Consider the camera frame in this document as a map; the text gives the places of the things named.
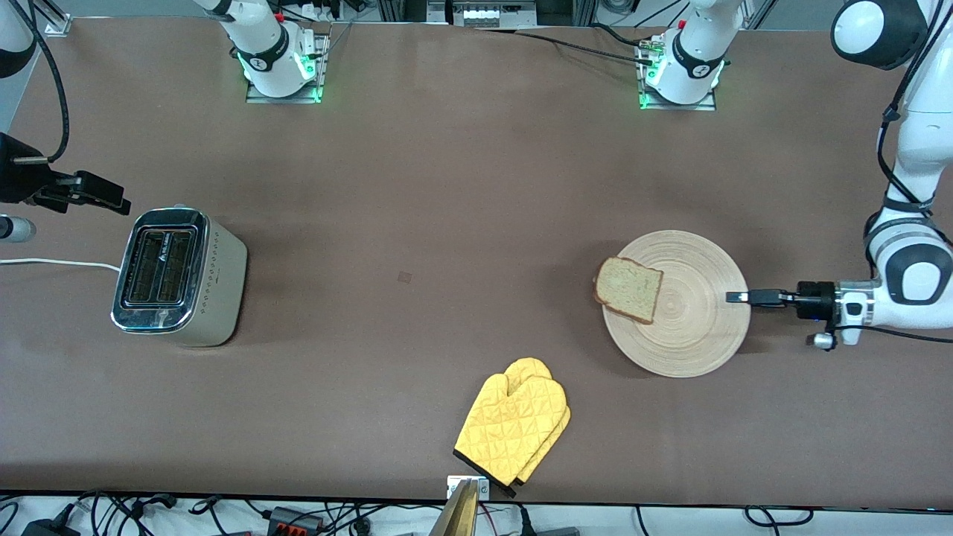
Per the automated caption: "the round wooden plate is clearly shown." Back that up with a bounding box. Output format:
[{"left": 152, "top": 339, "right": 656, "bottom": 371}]
[{"left": 602, "top": 230, "right": 751, "bottom": 378}]

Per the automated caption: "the brown bread slice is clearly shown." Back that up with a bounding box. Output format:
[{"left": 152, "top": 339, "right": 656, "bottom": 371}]
[{"left": 593, "top": 257, "right": 664, "bottom": 325}]

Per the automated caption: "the silver two-slot toaster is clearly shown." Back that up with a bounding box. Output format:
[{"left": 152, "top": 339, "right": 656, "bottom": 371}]
[{"left": 110, "top": 205, "right": 249, "bottom": 348}]

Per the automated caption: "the yellow quilted oven mitt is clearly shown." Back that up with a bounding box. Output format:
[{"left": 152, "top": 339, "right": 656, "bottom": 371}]
[
  {"left": 453, "top": 374, "right": 567, "bottom": 488},
  {"left": 505, "top": 358, "right": 572, "bottom": 498}
]

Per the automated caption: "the black power adapter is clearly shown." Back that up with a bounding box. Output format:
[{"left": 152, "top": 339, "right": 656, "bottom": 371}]
[{"left": 21, "top": 517, "right": 81, "bottom": 536}]

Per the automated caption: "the red black connector block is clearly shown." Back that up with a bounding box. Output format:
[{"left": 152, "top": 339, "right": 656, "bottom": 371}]
[{"left": 267, "top": 506, "right": 326, "bottom": 534}]

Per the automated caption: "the grey power strip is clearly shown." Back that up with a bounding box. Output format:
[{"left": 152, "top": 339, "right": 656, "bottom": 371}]
[{"left": 427, "top": 0, "right": 538, "bottom": 29}]

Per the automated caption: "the white toaster power cord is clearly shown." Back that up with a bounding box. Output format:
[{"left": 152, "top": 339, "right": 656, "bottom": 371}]
[{"left": 0, "top": 257, "right": 123, "bottom": 273}]

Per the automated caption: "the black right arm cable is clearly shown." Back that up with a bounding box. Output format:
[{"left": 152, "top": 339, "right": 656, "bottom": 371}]
[{"left": 11, "top": 0, "right": 69, "bottom": 163}]

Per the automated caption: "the aluminium frame corner bracket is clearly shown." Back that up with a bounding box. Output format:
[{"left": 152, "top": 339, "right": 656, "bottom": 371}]
[{"left": 30, "top": 0, "right": 73, "bottom": 36}]

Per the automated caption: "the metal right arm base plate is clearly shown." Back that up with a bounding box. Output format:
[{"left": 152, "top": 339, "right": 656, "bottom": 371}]
[{"left": 246, "top": 30, "right": 330, "bottom": 105}]

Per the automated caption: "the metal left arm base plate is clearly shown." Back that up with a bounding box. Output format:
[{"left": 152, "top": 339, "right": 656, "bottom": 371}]
[{"left": 639, "top": 37, "right": 718, "bottom": 112}]

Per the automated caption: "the short black table cable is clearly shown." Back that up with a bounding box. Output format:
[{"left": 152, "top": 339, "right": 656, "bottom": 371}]
[{"left": 590, "top": 22, "right": 648, "bottom": 49}]

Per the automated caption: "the long black table cable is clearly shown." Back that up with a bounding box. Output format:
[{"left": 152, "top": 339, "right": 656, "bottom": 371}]
[{"left": 476, "top": 28, "right": 657, "bottom": 66}]

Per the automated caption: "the small metal stand bracket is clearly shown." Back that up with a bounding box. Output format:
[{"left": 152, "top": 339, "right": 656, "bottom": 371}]
[{"left": 447, "top": 476, "right": 491, "bottom": 501}]

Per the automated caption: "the gold camera stand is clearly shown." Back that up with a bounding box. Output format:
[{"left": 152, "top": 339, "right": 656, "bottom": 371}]
[{"left": 430, "top": 480, "right": 481, "bottom": 536}]

